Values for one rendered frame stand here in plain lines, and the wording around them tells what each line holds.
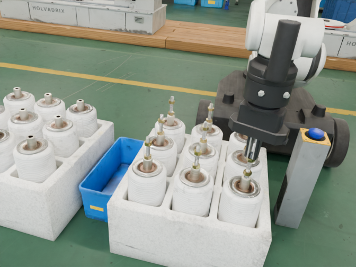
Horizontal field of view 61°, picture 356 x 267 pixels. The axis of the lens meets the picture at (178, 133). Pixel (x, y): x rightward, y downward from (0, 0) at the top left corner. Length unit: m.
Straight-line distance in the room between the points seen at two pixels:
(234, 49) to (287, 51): 2.11
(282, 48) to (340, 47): 2.31
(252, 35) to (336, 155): 0.82
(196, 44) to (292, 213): 1.90
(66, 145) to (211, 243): 0.49
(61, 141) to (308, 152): 0.68
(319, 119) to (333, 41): 1.59
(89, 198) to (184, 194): 0.32
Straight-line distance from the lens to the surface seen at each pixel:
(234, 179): 0.74
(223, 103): 1.21
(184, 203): 0.73
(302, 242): 1.02
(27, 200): 0.88
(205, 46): 2.63
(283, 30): 0.51
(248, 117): 0.61
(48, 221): 0.89
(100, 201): 0.91
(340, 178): 1.35
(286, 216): 1.01
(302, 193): 0.95
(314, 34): 0.56
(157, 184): 0.73
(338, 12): 5.18
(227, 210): 0.73
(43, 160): 0.84
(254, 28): 0.54
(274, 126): 0.60
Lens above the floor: 0.71
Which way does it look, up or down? 31 degrees down
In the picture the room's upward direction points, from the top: 5 degrees clockwise
